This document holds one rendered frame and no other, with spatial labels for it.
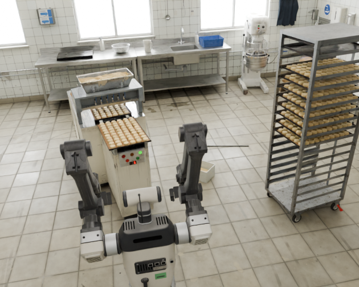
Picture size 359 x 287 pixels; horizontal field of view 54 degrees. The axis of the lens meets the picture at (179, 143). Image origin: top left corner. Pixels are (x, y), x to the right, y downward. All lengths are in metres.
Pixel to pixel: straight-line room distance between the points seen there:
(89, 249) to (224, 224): 2.35
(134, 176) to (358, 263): 2.15
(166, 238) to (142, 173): 2.01
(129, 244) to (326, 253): 2.40
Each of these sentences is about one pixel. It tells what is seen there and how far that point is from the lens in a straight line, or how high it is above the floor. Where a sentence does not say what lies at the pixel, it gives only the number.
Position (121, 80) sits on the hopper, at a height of 1.28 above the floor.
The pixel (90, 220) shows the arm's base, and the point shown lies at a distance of 1.56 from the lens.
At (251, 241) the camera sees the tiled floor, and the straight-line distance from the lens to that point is 3.54.
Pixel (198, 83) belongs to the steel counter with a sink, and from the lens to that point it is 6.75.
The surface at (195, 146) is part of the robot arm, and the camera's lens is 1.33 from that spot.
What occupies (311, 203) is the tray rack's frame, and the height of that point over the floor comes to 0.15.
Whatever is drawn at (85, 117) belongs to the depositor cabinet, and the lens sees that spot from 4.13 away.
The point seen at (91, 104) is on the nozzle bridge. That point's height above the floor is 1.05.
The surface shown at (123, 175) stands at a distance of 3.41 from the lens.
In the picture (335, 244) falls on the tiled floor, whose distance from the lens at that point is 3.70.
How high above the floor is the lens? 2.45
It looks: 29 degrees down
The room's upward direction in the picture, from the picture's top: 3 degrees counter-clockwise
